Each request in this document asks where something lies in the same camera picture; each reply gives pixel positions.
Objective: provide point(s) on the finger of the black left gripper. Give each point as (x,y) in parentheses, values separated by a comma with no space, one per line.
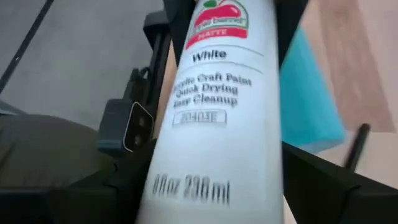
(177,28)
(289,28)

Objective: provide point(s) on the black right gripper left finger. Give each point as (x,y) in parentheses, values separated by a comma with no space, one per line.
(93,205)

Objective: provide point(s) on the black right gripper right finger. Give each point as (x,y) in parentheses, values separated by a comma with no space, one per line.
(342,202)

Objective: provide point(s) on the black paint brush silver ferrule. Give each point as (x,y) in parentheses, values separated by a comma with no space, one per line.
(357,146)

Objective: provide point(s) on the large light blue paint bottle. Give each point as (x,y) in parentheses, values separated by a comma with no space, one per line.
(308,102)

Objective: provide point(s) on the white bottle red label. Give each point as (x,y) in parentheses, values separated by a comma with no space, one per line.
(217,140)

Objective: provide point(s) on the black aluminium table frame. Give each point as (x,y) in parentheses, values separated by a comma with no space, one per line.
(155,62)

